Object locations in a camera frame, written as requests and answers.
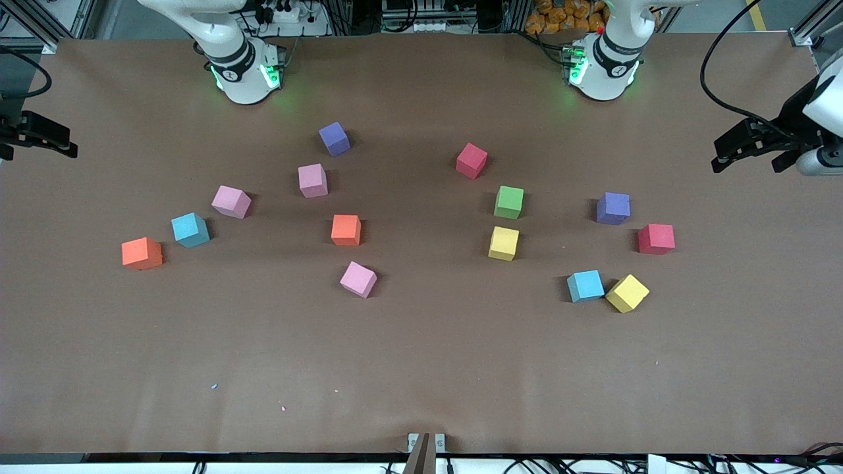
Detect bag of orange snacks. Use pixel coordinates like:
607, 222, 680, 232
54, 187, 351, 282
525, 0, 608, 35

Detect black equipment rack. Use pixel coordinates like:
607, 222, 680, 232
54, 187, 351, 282
379, 0, 522, 35

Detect purple foam cube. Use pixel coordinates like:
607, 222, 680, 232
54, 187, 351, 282
319, 122, 351, 157
597, 192, 631, 226

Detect pink foam cube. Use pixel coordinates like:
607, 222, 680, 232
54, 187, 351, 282
298, 163, 329, 199
211, 185, 252, 220
340, 261, 378, 300

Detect aluminium frame profile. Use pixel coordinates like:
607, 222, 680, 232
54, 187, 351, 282
790, 0, 843, 50
0, 0, 99, 55

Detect large white power strip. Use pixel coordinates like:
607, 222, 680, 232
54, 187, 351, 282
260, 3, 330, 37

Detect orange foam cube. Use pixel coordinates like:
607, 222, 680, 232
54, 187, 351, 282
121, 237, 163, 271
331, 214, 362, 247

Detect blue foam cube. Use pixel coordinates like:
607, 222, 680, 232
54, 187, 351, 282
171, 212, 211, 249
567, 270, 605, 303

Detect yellow foam cube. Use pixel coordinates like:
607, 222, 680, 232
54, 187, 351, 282
605, 274, 650, 314
488, 226, 520, 262

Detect green foam cube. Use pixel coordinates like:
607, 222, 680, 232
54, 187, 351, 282
494, 186, 525, 220

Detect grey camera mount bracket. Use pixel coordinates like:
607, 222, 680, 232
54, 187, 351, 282
407, 433, 447, 474

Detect red foam cube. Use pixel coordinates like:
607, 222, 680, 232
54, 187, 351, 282
638, 224, 676, 255
456, 142, 489, 180

